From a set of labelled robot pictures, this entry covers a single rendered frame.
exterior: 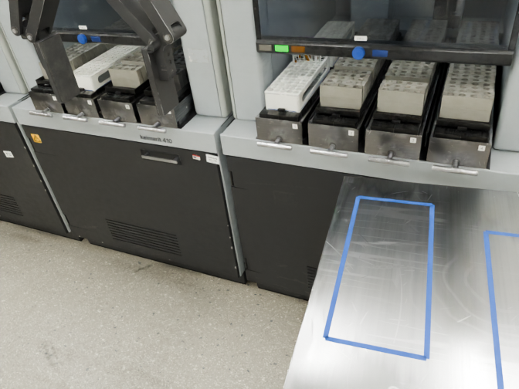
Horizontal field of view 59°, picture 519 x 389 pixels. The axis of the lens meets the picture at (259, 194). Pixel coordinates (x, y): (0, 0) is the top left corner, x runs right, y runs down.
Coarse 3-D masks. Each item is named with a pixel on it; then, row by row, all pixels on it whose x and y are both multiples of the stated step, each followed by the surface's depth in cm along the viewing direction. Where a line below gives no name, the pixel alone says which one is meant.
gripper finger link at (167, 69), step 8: (176, 24) 42; (176, 32) 41; (160, 48) 43; (168, 48) 44; (160, 56) 43; (168, 56) 44; (160, 64) 44; (168, 64) 44; (160, 72) 44; (168, 72) 44
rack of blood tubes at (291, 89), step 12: (300, 60) 140; (312, 60) 140; (324, 60) 138; (288, 72) 134; (300, 72) 134; (312, 72) 133; (324, 72) 141; (276, 84) 129; (288, 84) 128; (300, 84) 128; (312, 84) 138; (276, 96) 124; (288, 96) 123; (300, 96) 123; (276, 108) 126; (288, 108) 125; (300, 108) 125
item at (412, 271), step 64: (384, 192) 92; (448, 192) 90; (512, 192) 88; (384, 256) 78; (448, 256) 77; (512, 256) 76; (320, 320) 69; (384, 320) 68; (448, 320) 67; (512, 320) 66; (320, 384) 61; (384, 384) 60; (448, 384) 59; (512, 384) 59
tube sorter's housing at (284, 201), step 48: (240, 0) 117; (240, 48) 126; (240, 96) 135; (240, 144) 134; (288, 144) 127; (240, 192) 146; (288, 192) 138; (336, 192) 131; (240, 240) 160; (288, 240) 151; (288, 288) 166
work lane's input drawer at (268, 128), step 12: (312, 96) 130; (264, 108) 128; (312, 108) 128; (264, 120) 126; (276, 120) 124; (288, 120) 123; (300, 120) 123; (264, 132) 128; (276, 132) 126; (288, 132) 125; (300, 132) 123; (264, 144) 125; (276, 144) 124; (300, 144) 126
